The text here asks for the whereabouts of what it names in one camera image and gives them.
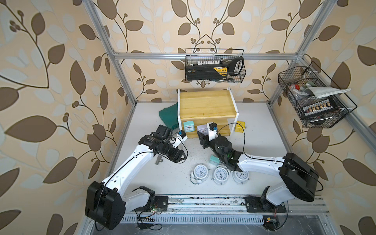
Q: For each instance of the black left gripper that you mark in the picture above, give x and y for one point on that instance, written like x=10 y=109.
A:
x=178 y=156

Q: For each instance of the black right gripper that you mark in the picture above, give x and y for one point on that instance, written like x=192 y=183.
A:
x=204 y=140

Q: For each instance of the white square alarm clock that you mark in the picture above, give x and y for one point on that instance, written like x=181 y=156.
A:
x=203 y=129

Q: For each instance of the teal square alarm clock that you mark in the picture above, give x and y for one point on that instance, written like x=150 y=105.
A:
x=189 y=126

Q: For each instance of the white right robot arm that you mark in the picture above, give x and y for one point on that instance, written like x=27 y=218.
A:
x=298 y=179

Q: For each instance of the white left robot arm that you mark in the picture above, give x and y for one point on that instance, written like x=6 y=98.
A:
x=107 y=203

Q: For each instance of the wooden two-tier shelf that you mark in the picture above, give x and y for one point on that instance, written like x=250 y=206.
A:
x=205 y=107

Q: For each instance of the metal pipe fitting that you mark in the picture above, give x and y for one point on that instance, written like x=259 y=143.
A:
x=159 y=160

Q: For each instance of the yellow power socket cube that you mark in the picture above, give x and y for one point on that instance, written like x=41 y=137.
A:
x=240 y=127

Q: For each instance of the green plastic case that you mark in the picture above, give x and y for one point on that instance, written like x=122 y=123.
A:
x=169 y=116

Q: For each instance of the white round clock middle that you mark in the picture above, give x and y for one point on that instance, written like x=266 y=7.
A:
x=220 y=175

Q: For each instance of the white round clock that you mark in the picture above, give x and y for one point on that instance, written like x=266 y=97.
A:
x=241 y=177
x=199 y=174
x=220 y=175

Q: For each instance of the white round clock left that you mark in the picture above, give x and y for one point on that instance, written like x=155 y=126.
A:
x=199 y=174

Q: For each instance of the white round clock right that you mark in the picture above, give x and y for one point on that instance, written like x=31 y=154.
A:
x=241 y=177

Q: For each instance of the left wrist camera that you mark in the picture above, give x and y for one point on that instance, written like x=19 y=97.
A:
x=181 y=136

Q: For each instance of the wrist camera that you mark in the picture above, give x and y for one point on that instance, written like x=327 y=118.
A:
x=212 y=130
x=181 y=136

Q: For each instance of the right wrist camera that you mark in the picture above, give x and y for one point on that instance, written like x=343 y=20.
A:
x=212 y=130

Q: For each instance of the metal rail base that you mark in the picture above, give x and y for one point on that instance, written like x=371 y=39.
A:
x=203 y=209

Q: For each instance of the black wire basket back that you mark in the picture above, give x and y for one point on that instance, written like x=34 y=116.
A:
x=234 y=57

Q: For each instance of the black wire basket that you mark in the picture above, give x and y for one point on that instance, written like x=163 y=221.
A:
x=318 y=104
x=234 y=57

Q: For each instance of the black wire basket right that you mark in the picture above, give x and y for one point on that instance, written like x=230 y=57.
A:
x=318 y=104

